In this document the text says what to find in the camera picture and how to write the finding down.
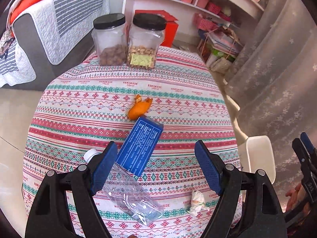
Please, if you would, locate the white trash bin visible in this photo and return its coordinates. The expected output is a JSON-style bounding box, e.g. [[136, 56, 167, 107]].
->
[[238, 135, 276, 184]]

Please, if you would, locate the person's right hand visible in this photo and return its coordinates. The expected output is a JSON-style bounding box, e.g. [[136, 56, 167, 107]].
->
[[285, 183, 306, 212]]

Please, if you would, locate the patterned knit tablecloth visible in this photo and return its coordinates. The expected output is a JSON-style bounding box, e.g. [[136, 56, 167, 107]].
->
[[23, 47, 240, 237]]

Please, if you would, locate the pink bin on shelf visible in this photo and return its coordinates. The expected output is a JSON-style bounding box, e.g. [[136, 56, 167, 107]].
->
[[196, 0, 210, 9]]

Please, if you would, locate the orange peel piece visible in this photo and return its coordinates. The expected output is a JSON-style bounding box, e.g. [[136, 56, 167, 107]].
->
[[127, 94, 153, 120]]

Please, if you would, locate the white tissue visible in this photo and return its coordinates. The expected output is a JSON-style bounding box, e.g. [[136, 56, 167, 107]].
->
[[189, 191, 210, 217]]

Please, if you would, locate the orange cushion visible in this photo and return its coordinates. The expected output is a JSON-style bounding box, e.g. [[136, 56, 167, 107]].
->
[[9, 0, 42, 25]]

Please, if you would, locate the small pink basket on shelf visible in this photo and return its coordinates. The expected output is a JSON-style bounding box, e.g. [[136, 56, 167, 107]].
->
[[206, 2, 221, 14]]

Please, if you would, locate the dark blue carton box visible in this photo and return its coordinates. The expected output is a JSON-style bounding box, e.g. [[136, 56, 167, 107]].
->
[[116, 116, 163, 177]]

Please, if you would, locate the white shelf desk unit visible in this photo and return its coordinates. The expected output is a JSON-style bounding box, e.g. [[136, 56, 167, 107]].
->
[[122, 0, 264, 44]]

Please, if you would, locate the grey sofa with quilt cover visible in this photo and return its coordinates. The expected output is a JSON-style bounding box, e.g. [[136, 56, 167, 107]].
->
[[1, 0, 110, 90]]

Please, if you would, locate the pile of papers on crate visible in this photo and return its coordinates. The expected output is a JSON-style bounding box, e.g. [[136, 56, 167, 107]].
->
[[197, 26, 243, 75]]

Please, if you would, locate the jar of brown nuts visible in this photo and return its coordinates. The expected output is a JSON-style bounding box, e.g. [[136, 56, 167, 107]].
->
[[91, 13, 128, 66]]

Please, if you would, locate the jar of pistachios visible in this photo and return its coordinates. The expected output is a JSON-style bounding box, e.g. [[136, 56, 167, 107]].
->
[[126, 13, 167, 69]]

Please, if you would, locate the red cardboard box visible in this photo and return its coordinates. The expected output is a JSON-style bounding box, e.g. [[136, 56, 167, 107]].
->
[[135, 10, 178, 48]]

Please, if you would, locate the floral lace curtain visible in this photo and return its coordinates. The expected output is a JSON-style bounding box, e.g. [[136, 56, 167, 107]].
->
[[225, 0, 316, 199]]

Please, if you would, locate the crushed clear plastic bottle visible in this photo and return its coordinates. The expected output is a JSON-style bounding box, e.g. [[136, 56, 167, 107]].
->
[[83, 148, 164, 226]]

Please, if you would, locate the pink basket on floor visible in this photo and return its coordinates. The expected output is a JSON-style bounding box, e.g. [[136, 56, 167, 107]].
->
[[193, 13, 218, 31]]

